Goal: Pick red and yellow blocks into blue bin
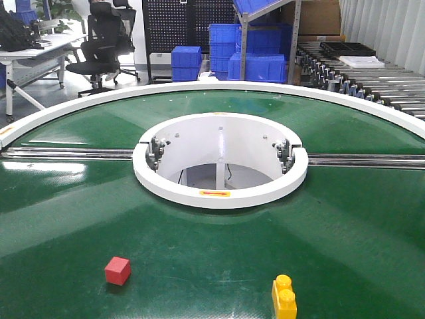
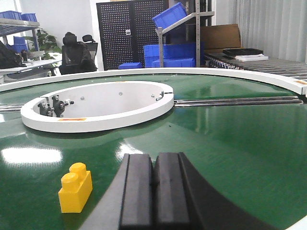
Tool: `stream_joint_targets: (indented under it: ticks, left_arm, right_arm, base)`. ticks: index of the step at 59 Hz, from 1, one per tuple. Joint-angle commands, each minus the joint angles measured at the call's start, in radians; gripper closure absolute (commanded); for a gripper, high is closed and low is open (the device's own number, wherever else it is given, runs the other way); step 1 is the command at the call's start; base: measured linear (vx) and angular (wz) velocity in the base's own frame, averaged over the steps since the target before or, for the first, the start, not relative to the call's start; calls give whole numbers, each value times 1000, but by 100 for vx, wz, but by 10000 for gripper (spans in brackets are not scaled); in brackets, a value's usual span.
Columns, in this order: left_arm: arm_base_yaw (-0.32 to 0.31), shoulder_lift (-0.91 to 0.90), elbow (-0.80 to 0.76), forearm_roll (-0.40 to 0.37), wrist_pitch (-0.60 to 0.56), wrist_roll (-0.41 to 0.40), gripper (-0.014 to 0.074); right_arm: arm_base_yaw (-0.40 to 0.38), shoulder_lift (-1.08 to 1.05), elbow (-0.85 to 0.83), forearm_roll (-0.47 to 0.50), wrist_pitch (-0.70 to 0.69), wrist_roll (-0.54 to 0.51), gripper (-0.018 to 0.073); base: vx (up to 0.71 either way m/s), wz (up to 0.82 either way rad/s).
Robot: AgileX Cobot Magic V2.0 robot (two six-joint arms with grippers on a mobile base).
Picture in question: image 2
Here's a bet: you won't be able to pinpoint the white outer conveyor rim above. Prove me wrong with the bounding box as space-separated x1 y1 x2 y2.
0 68 307 95

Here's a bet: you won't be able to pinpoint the white inner conveyor ring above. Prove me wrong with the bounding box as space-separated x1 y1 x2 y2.
20 80 174 133

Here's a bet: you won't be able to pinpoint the black tray on conveyor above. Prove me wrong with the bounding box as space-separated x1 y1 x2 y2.
223 48 263 57

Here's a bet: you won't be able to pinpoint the white foam sheet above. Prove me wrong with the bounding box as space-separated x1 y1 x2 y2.
235 54 269 62

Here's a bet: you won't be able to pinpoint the black office chair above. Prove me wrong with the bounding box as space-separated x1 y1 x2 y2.
59 32 98 75

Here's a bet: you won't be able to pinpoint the green potted plant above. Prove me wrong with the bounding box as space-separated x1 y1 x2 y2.
24 29 62 60

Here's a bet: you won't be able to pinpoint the grey metal shelf rack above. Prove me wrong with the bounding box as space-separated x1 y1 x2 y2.
155 0 215 67

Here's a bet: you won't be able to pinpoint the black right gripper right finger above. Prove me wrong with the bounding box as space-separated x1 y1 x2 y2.
154 152 275 230

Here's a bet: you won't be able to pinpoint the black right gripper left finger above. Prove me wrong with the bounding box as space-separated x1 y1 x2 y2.
81 154 153 230

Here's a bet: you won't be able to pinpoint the black backpack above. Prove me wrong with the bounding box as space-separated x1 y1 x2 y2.
0 42 26 69

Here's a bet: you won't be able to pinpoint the stacked blue bins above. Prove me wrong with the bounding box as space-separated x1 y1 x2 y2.
143 43 196 68

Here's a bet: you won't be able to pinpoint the roller conveyor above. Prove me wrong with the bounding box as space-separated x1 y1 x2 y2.
204 53 307 81

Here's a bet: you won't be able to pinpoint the brown cardboard box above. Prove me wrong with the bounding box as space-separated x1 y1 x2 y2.
200 24 242 53

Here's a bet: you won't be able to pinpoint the white desk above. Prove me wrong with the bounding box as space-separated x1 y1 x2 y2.
0 59 60 84

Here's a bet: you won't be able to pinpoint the tilted blue bin on rack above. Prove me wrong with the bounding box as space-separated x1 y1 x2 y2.
152 2 187 29

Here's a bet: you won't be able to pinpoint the small blue bin on floor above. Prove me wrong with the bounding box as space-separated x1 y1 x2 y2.
118 62 143 69

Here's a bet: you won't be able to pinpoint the yellow toy building block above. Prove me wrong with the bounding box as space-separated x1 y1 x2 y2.
58 162 93 213

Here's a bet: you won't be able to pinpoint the black perforated pegboard panel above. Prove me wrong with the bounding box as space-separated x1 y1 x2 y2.
96 0 168 70

